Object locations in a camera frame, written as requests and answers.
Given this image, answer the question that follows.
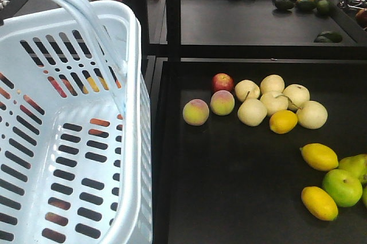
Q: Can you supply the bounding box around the light blue plastic basket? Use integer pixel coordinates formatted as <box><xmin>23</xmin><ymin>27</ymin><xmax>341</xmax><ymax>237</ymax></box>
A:
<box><xmin>1</xmin><ymin>0</ymin><xmax>153</xmax><ymax>243</ymax></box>

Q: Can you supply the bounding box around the peach left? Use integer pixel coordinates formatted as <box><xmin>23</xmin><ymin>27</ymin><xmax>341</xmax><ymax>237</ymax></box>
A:
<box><xmin>182</xmin><ymin>99</ymin><xmax>209</xmax><ymax>126</ymax></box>

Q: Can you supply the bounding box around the peach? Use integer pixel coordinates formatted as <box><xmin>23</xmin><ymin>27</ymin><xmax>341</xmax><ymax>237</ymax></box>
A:
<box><xmin>210</xmin><ymin>90</ymin><xmax>235</xmax><ymax>116</ymax></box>
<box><xmin>182</xmin><ymin>99</ymin><xmax>209</xmax><ymax>126</ymax></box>

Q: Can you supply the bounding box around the peach right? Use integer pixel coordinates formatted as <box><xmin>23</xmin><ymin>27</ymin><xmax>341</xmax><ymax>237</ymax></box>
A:
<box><xmin>210</xmin><ymin>90</ymin><xmax>235</xmax><ymax>116</ymax></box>

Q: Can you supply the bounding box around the red apple among pears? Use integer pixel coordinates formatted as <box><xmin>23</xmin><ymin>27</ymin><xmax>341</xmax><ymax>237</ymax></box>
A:
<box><xmin>212</xmin><ymin>73</ymin><xmax>235</xmax><ymax>93</ymax></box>

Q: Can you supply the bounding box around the white pear front left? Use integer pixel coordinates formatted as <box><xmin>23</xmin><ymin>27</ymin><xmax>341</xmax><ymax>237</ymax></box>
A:
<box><xmin>237</xmin><ymin>99</ymin><xmax>267</xmax><ymax>127</ymax></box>

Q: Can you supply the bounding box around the white pear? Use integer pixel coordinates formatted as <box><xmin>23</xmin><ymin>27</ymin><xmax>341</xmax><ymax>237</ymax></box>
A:
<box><xmin>237</xmin><ymin>99</ymin><xmax>267</xmax><ymax>127</ymax></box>
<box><xmin>296</xmin><ymin>100</ymin><xmax>328</xmax><ymax>129</ymax></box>

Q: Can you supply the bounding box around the lemon near white pears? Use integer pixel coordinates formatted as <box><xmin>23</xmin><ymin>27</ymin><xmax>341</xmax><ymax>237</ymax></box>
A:
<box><xmin>269</xmin><ymin>110</ymin><xmax>298</xmax><ymax>134</ymax></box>

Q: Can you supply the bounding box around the white pear front right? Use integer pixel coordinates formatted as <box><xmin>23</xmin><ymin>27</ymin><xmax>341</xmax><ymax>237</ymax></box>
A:
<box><xmin>296</xmin><ymin>100</ymin><xmax>328</xmax><ymax>129</ymax></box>

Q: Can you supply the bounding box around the lemon middle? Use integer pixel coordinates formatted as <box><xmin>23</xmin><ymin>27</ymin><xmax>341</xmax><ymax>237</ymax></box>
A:
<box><xmin>299</xmin><ymin>143</ymin><xmax>339</xmax><ymax>171</ymax></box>

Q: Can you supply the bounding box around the lemon front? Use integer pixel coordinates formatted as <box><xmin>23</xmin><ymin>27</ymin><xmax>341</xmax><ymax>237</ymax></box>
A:
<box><xmin>301</xmin><ymin>186</ymin><xmax>338</xmax><ymax>221</ymax></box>

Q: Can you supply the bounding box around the green apple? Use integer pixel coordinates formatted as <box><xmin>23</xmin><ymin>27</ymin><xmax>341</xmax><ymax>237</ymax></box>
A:
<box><xmin>322</xmin><ymin>169</ymin><xmax>362</xmax><ymax>207</ymax></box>

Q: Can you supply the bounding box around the green yellow pear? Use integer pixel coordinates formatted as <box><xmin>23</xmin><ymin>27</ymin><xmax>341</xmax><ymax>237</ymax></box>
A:
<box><xmin>338</xmin><ymin>154</ymin><xmax>366</xmax><ymax>184</ymax></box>

